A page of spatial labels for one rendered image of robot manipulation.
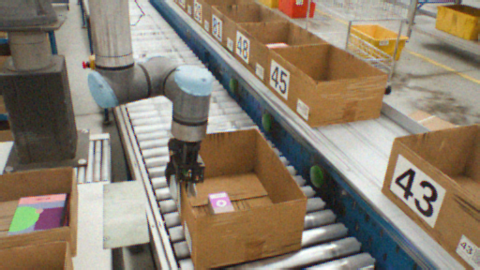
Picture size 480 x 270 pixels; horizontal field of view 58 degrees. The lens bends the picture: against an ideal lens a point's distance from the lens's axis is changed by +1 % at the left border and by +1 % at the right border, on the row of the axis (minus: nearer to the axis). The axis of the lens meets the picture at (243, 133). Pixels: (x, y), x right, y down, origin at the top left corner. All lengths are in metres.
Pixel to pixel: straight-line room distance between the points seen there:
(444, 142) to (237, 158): 0.62
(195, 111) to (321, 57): 0.99
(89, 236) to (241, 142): 0.54
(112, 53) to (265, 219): 0.53
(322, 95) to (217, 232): 0.65
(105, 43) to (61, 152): 0.66
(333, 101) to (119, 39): 0.80
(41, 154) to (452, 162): 1.29
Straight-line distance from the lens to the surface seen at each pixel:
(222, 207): 1.24
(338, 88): 1.51
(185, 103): 1.02
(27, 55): 1.49
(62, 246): 1.13
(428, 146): 1.27
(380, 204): 1.19
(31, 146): 1.59
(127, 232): 1.26
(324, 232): 1.28
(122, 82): 1.03
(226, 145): 1.40
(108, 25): 1.00
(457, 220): 1.07
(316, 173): 1.37
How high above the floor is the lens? 1.57
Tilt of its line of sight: 28 degrees down
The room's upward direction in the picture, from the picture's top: 3 degrees clockwise
